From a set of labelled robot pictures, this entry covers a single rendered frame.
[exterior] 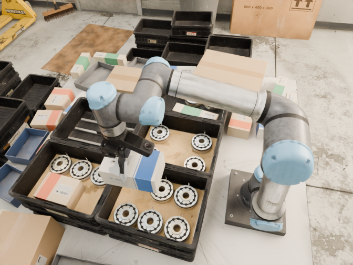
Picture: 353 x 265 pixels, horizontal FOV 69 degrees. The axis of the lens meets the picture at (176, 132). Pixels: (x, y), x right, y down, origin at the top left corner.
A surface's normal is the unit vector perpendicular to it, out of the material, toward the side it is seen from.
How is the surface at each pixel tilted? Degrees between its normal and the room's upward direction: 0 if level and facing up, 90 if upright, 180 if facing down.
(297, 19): 74
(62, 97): 0
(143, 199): 0
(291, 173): 84
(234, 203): 4
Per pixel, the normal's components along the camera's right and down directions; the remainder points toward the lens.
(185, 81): 0.05, -0.18
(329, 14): -0.22, 0.77
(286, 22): -0.24, 0.54
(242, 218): 0.01, -0.59
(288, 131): -0.23, -0.62
